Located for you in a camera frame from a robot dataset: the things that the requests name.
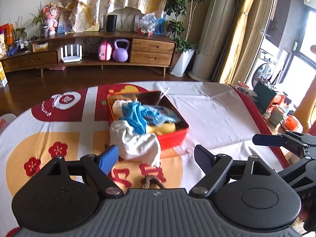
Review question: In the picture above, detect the white wifi router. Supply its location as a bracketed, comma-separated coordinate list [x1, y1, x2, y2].
[60, 44, 83, 63]

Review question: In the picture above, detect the yellow carton box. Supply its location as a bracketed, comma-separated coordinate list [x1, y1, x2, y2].
[0, 62, 8, 88]

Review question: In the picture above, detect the clear plastic bag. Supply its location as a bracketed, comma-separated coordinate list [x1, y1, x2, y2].
[137, 13, 157, 37]

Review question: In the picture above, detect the tall green potted plant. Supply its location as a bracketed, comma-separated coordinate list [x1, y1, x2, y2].
[164, 0, 206, 52]

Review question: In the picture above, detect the pink plush doll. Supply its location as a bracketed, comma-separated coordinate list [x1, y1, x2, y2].
[42, 2, 59, 35]

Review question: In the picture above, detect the brown braided rope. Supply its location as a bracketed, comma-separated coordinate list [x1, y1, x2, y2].
[140, 174, 167, 189]

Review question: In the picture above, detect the cereal box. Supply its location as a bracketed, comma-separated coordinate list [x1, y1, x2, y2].
[0, 31, 7, 58]

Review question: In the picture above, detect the small potted green plant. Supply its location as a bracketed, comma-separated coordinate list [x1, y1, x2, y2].
[31, 2, 49, 38]

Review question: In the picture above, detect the cartoon printed face mask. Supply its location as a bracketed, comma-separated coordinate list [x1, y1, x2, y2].
[146, 105, 181, 126]

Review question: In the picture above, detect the blue packaged item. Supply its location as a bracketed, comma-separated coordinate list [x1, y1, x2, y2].
[154, 18, 165, 35]

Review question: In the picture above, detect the purple kettlebell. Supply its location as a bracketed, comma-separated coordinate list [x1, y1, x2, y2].
[113, 39, 130, 62]

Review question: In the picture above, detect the yellow curtain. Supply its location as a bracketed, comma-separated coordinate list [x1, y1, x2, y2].
[213, 0, 277, 84]

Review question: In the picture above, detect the pink small bag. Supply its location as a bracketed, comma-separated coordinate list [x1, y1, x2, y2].
[98, 41, 113, 61]

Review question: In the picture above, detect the wooden TV cabinet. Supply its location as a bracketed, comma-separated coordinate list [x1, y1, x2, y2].
[1, 32, 176, 72]

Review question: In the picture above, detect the small flat box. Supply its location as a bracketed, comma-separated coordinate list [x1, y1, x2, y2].
[32, 42, 49, 53]

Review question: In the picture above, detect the white plant pot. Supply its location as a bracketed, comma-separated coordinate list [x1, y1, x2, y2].
[170, 49, 195, 77]

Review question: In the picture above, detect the standing air conditioner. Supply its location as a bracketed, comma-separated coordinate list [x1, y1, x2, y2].
[189, 0, 237, 81]

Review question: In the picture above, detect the black cylindrical speaker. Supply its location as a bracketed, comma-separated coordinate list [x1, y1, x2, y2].
[105, 14, 117, 32]

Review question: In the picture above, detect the white mesh net bag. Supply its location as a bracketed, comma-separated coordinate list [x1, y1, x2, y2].
[112, 100, 132, 117]

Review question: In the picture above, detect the white cloth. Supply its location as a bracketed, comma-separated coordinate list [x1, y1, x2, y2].
[109, 120, 161, 167]

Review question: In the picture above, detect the blue rubber glove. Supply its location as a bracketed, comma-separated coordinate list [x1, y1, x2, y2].
[120, 102, 162, 134]

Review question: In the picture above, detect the red rectangular tin box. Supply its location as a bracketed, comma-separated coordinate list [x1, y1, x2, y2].
[107, 90, 189, 150]

